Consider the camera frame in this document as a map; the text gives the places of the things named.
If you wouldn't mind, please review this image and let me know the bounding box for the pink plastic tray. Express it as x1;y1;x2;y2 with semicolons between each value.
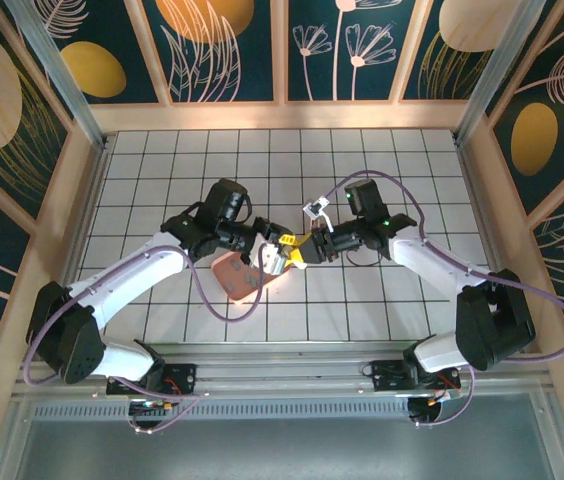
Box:
210;252;292;305

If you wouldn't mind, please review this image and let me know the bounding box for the white grid mat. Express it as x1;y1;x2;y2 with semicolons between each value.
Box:
59;128;513;346

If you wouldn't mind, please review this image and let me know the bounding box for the grey metal panel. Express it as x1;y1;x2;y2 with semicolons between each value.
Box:
0;394;564;480

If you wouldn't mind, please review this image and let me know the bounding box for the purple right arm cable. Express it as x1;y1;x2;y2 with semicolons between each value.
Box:
317;170;564;429

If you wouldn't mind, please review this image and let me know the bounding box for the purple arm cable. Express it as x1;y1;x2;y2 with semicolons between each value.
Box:
24;239;269;434
317;170;564;429

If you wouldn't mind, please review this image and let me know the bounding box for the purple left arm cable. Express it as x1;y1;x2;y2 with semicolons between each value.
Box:
24;239;269;434

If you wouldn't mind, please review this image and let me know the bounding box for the aluminium mounting rail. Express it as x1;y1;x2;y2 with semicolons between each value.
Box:
11;349;558;401

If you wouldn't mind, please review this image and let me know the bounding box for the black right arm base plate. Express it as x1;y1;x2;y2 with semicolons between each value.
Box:
369;358;463;394

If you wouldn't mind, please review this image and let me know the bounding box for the grey slotted cable duct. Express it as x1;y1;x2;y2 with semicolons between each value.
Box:
29;402;413;420

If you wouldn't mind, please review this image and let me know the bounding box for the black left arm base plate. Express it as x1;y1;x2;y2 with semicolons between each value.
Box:
105;362;198;397

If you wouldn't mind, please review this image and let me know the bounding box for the aluminium frame post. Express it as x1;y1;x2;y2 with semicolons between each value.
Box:
1;0;111;151
454;0;563;146

